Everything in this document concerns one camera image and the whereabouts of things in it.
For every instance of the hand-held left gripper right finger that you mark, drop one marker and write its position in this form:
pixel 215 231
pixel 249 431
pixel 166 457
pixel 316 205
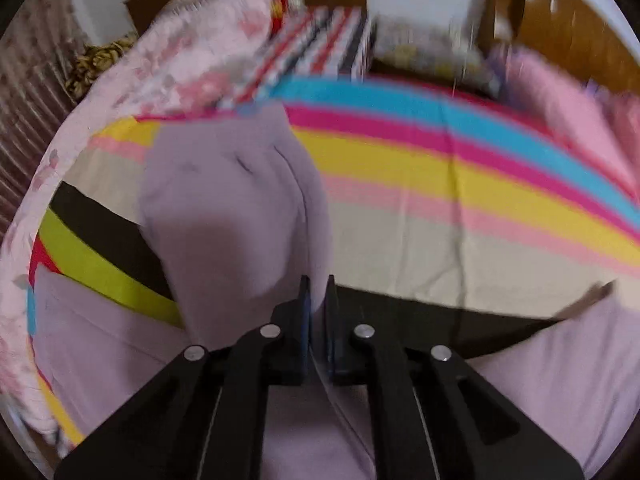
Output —
pixel 330 320

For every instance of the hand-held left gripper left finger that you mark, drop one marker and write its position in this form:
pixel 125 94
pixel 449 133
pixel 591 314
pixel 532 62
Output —
pixel 303 310

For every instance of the lilac pants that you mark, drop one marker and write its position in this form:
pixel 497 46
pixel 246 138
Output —
pixel 225 200

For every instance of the rainbow striped bedsheet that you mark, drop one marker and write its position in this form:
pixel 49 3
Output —
pixel 400 210

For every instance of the red white striped pillow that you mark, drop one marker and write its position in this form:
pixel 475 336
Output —
pixel 310 45

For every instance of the pink floral quilt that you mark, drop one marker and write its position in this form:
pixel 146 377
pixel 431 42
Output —
pixel 200 50

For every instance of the pale floral pillow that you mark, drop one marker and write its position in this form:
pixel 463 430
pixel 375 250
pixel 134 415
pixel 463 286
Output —
pixel 425 45

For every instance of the pink blanket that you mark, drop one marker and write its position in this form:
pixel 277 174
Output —
pixel 550 95

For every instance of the dark yellow floral cloth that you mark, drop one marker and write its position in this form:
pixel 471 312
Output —
pixel 95 65

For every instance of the pink patterned curtain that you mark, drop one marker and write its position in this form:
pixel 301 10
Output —
pixel 30 85

